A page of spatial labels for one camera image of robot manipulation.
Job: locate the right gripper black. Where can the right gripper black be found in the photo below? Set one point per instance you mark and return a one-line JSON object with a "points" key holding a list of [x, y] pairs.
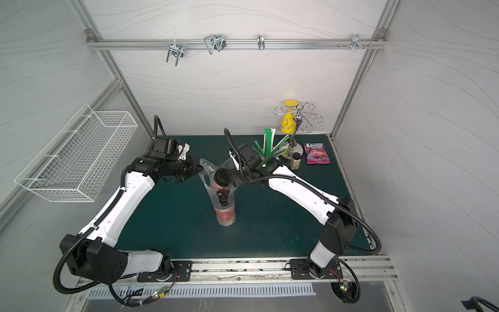
{"points": [[225, 186]]}

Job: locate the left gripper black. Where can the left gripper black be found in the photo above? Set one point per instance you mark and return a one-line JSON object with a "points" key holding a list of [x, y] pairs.
{"points": [[188, 168]]}

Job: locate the red paper cup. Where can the red paper cup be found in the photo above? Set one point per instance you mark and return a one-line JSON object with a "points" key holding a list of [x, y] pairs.
{"points": [[225, 209], [222, 181]]}

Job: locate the clear plastic carrier bag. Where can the clear plastic carrier bag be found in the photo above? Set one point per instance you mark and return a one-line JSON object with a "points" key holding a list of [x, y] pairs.
{"points": [[207, 174]]}

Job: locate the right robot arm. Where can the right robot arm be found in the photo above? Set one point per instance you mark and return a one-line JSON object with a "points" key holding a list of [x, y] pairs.
{"points": [[340, 221]]}

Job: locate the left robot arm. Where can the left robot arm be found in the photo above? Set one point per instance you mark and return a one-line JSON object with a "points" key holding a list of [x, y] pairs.
{"points": [[91, 257]]}

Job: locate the green straws bundle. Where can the green straws bundle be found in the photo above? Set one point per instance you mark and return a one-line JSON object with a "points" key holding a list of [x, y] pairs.
{"points": [[269, 148]]}

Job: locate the small brown bottle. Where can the small brown bottle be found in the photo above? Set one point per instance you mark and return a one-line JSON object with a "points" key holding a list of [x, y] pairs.
{"points": [[295, 161]]}

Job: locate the yellow hanging cup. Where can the yellow hanging cup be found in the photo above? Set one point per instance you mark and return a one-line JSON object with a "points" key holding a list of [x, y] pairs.
{"points": [[288, 123]]}

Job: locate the pink snack packet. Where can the pink snack packet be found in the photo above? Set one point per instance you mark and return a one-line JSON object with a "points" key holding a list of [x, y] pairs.
{"points": [[316, 154]]}

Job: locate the metal spiral cup stand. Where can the metal spiral cup stand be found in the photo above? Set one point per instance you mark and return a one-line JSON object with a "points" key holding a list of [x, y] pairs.
{"points": [[305, 119]]}

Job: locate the metal u-bolt hook left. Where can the metal u-bolt hook left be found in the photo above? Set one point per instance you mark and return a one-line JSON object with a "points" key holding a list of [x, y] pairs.
{"points": [[175, 52]]}

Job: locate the metal u-bolt hook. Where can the metal u-bolt hook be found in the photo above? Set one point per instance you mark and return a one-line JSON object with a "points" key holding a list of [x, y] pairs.
{"points": [[215, 42], [175, 52]]}

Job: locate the small metal clip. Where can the small metal clip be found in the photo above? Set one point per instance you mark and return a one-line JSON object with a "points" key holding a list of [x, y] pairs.
{"points": [[261, 42]]}

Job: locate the metal u-bolt hook middle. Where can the metal u-bolt hook middle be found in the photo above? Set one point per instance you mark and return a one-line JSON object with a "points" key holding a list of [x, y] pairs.
{"points": [[215, 42]]}

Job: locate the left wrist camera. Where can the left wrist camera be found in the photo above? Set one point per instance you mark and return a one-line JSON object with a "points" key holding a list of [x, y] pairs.
{"points": [[183, 150]]}

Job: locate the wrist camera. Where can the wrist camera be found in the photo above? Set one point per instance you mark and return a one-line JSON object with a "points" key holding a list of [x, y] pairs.
{"points": [[234, 158], [183, 150]]}

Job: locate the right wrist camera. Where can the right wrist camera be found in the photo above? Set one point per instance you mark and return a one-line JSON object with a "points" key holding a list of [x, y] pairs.
{"points": [[234, 158]]}

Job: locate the white wire basket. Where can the white wire basket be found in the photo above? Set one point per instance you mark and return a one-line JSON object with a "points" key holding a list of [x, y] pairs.
{"points": [[74, 166]]}

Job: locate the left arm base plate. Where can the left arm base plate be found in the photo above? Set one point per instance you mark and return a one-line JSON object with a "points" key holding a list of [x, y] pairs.
{"points": [[181, 272]]}

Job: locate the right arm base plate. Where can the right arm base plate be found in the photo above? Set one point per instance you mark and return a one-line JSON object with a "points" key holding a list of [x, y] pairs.
{"points": [[304, 269]]}

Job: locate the white slotted cable duct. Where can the white slotted cable duct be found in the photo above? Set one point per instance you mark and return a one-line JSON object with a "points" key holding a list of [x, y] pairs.
{"points": [[257, 290]]}

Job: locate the horizontal aluminium rail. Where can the horizontal aluminium rail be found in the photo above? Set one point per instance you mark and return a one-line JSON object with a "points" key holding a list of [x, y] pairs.
{"points": [[232, 44]]}

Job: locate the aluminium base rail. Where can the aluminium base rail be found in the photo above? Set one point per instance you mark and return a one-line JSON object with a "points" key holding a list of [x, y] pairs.
{"points": [[271, 270]]}

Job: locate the metal bracket hook right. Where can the metal bracket hook right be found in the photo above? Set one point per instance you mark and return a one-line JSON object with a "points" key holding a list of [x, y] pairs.
{"points": [[355, 43]]}

